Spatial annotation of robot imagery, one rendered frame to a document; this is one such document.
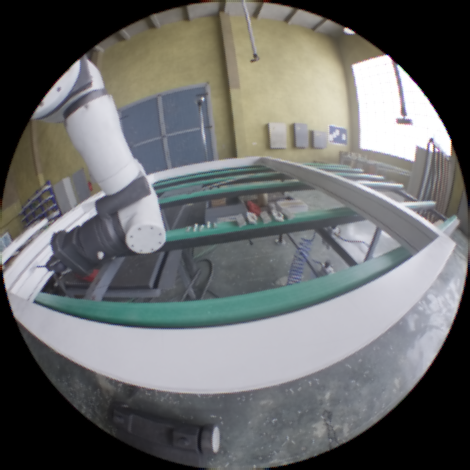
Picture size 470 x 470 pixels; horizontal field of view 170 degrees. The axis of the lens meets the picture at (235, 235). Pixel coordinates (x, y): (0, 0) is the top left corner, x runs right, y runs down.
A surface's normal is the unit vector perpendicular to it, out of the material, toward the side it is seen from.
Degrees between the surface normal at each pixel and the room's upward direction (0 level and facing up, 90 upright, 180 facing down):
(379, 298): 0
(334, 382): 0
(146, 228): 109
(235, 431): 0
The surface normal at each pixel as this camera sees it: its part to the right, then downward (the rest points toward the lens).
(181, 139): 0.12, 0.51
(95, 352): -0.10, -0.85
